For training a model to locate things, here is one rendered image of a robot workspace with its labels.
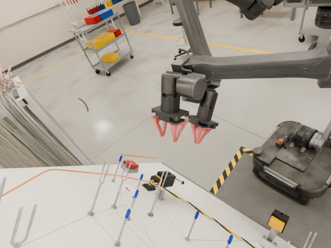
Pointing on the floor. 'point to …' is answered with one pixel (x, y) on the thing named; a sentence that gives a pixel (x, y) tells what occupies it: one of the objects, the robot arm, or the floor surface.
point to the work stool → (182, 37)
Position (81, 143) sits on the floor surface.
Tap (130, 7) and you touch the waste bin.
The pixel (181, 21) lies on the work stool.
